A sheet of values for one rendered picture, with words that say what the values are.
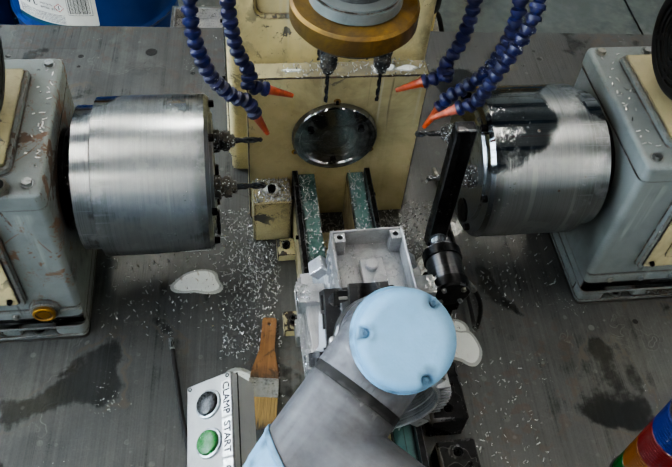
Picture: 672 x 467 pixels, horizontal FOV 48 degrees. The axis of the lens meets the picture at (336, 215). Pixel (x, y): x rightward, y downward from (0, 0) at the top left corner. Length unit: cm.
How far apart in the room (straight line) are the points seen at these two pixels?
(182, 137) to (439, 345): 66
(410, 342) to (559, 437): 81
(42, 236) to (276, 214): 43
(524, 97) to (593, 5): 250
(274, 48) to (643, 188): 65
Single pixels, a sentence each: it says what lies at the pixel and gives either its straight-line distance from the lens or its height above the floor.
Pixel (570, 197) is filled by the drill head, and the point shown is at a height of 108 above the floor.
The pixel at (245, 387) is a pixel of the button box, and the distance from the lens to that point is 98.
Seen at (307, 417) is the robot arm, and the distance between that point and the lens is 55.
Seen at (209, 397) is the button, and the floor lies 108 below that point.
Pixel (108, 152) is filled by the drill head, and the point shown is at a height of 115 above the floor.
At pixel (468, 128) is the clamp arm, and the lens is 103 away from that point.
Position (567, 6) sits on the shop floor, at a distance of 366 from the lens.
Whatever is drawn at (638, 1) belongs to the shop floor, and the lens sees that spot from 384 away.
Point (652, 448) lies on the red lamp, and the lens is 95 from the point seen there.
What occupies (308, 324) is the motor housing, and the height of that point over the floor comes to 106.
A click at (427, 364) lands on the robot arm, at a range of 53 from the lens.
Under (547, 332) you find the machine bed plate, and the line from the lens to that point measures 141.
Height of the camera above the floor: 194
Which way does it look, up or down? 50 degrees down
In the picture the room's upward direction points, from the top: 6 degrees clockwise
